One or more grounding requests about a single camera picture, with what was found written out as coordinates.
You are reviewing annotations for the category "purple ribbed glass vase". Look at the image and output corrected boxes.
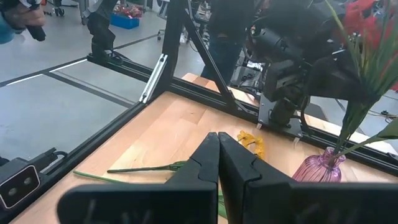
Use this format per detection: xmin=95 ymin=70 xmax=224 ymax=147
xmin=291 ymin=146 xmax=347 ymax=183

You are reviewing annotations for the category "red artificial flower bunch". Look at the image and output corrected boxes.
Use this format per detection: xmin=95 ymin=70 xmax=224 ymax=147
xmin=323 ymin=0 xmax=398 ymax=162

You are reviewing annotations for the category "black depth camera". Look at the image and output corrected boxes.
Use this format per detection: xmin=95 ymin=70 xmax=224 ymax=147
xmin=0 ymin=147 xmax=68 ymax=210

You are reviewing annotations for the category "pink artificial tulip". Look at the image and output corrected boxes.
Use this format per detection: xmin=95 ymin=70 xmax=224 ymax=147
xmin=335 ymin=119 xmax=398 ymax=156

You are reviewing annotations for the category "person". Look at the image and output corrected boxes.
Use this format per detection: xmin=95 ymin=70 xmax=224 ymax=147
xmin=200 ymin=0 xmax=257 ymax=85

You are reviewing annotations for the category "black handheld object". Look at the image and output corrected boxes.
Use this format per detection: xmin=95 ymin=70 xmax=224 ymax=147
xmin=25 ymin=24 xmax=47 ymax=42

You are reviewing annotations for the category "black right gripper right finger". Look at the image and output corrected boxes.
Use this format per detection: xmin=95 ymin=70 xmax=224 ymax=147
xmin=218 ymin=131 xmax=398 ymax=224

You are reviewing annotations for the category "person's leg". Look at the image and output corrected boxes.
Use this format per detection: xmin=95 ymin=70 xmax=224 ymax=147
xmin=81 ymin=0 xmax=119 ymax=58

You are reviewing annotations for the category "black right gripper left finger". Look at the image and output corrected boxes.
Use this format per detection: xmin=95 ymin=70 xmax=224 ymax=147
xmin=57 ymin=132 xmax=221 ymax=224

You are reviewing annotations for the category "person's hand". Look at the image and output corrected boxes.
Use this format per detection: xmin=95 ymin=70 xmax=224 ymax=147
xmin=2 ymin=2 xmax=47 ymax=30

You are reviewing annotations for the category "blue storage bin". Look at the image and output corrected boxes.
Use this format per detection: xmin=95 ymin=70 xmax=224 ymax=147
xmin=110 ymin=4 xmax=141 ymax=30

